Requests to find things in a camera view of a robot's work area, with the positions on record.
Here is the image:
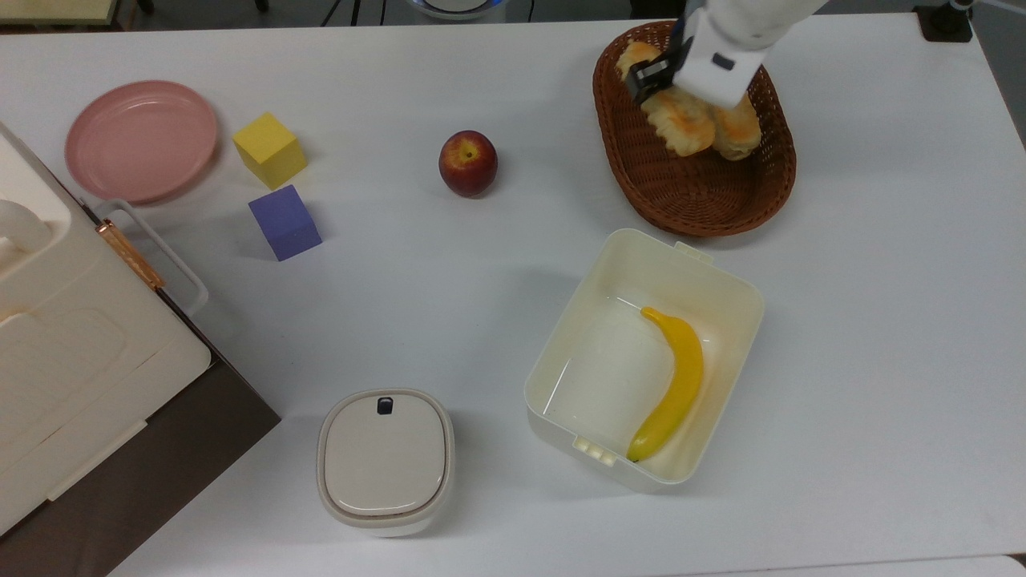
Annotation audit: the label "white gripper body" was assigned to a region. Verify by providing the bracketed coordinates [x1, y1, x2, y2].
[673, 6, 772, 110]

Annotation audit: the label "long toasted bread loaf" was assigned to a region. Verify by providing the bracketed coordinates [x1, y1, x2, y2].
[615, 40, 717, 158]

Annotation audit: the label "white blue round robot base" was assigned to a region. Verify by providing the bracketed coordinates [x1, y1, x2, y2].
[405, 0, 503, 22]

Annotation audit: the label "small bread roll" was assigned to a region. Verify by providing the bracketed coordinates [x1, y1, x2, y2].
[712, 92, 763, 162]

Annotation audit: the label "brown wicker oval basket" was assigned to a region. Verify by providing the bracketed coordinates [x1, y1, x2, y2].
[592, 20, 798, 238]

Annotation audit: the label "red apple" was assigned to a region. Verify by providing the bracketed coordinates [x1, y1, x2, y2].
[438, 130, 499, 198]

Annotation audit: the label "white open plastic box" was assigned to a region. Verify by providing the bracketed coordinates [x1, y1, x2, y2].
[524, 228, 765, 494]

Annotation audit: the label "black tripod legs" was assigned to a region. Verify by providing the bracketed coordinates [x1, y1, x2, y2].
[321, 0, 390, 28]

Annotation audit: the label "yellow banana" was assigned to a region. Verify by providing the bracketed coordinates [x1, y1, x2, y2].
[626, 306, 705, 464]

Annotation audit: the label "yellow cube block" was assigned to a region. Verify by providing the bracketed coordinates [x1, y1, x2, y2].
[232, 111, 308, 192]

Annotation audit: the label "purple cube block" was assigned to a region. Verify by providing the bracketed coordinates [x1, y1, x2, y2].
[248, 184, 323, 262]

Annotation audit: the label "small lidded white container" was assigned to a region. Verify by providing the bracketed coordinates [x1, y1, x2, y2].
[316, 388, 456, 538]

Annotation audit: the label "pink round plate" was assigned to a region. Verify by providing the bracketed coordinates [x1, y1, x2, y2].
[65, 79, 220, 205]

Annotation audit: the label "pale yellow side table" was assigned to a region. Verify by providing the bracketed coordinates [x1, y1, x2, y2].
[0, 0, 123, 30]

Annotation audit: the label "dark brown base board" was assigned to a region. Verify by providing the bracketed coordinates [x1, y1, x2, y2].
[0, 288, 282, 577]

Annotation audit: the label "white toy oven appliance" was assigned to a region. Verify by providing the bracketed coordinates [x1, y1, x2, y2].
[0, 122, 213, 536]

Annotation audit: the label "black table clamp mount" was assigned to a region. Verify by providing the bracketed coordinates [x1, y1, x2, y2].
[913, 0, 976, 43]

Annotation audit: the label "white appliance door handle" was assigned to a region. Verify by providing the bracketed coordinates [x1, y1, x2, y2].
[91, 198, 210, 318]

